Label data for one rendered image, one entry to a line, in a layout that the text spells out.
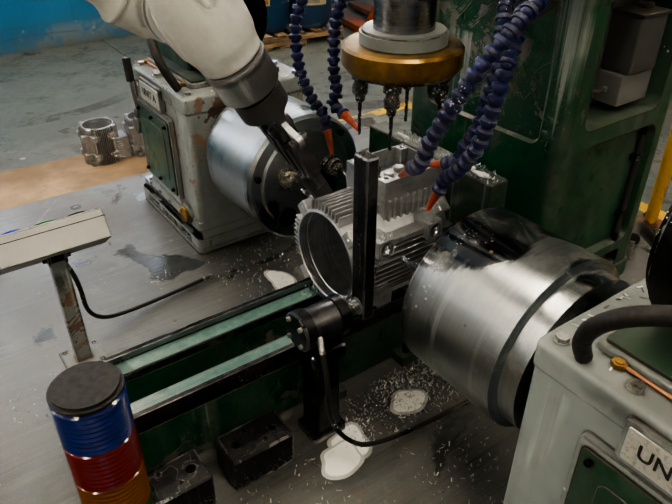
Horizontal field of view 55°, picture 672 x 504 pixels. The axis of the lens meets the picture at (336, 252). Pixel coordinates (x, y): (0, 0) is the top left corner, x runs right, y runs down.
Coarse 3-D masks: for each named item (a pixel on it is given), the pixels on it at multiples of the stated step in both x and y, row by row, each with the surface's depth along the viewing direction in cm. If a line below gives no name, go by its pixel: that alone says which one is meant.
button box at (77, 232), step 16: (48, 224) 100; (64, 224) 101; (80, 224) 102; (96, 224) 103; (0, 240) 97; (16, 240) 98; (32, 240) 99; (48, 240) 100; (64, 240) 101; (80, 240) 102; (96, 240) 103; (0, 256) 96; (16, 256) 97; (32, 256) 98; (48, 256) 100; (0, 272) 99
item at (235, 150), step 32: (288, 96) 127; (224, 128) 123; (256, 128) 117; (224, 160) 122; (256, 160) 115; (320, 160) 122; (224, 192) 128; (256, 192) 117; (288, 192) 121; (288, 224) 124
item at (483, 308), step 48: (480, 240) 82; (528, 240) 80; (432, 288) 82; (480, 288) 78; (528, 288) 75; (576, 288) 74; (624, 288) 79; (432, 336) 83; (480, 336) 76; (528, 336) 73; (480, 384) 78; (528, 384) 76
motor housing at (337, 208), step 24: (336, 192) 105; (312, 216) 108; (336, 216) 98; (408, 216) 104; (312, 240) 112; (336, 240) 114; (408, 240) 102; (312, 264) 112; (336, 264) 114; (384, 264) 101; (336, 288) 110
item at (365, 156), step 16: (368, 160) 80; (368, 176) 81; (368, 192) 83; (368, 208) 84; (368, 224) 85; (368, 240) 87; (352, 256) 91; (368, 256) 88; (352, 272) 92; (368, 272) 90; (352, 288) 93; (368, 288) 91; (368, 304) 93
